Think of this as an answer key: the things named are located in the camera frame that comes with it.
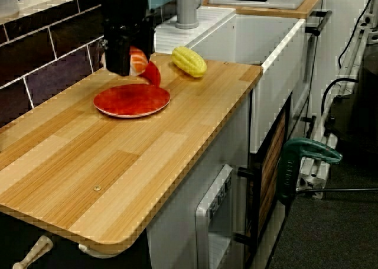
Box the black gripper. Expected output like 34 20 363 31
102 13 157 77

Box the salmon nigiri sushi toy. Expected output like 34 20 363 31
129 46 148 77

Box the red toy chili pepper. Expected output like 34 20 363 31
143 60 162 88

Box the yellow toy corn cob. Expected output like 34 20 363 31
171 46 208 79

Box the red round plate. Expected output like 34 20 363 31
93 83 172 119

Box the grey toy faucet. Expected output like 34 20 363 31
175 0 204 30

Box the white toy sink unit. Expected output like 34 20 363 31
152 6 308 154

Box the white container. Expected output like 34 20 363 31
0 0 20 17

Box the white toy kitchen cabinet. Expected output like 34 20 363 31
146 97 252 269

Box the wood panel cabinet door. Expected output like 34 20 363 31
249 94 294 252

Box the white toy oven door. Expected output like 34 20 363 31
194 163 234 269

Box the black rod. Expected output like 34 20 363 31
295 187 378 195

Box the black door handle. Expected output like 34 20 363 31
232 166 262 248

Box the black oven handle bar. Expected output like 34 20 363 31
305 10 333 37

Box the black cabinet handle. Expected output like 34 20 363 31
300 115 317 140

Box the white bracket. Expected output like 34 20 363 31
78 241 131 258

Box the thin black cable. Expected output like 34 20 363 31
338 0 378 70

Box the looped black cable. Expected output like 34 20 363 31
321 77 361 104

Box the silver aluminium frame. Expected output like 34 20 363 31
295 8 376 199

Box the white wooden handle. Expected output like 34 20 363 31
13 235 55 269

